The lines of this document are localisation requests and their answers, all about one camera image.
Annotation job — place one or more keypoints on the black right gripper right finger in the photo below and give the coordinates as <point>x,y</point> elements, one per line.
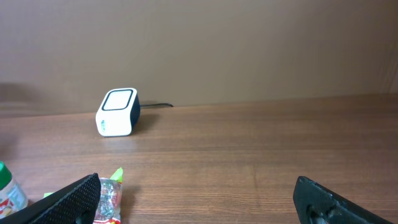
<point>315,204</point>

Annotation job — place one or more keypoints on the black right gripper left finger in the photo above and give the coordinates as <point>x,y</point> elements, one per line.
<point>73,204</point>

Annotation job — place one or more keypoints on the green clear snack bag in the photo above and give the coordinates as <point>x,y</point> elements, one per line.
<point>108,210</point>

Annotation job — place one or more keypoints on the green lid jar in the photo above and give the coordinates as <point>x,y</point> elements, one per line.
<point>13,199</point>

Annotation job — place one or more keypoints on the white barcode scanner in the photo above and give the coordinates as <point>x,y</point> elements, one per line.
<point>118,113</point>

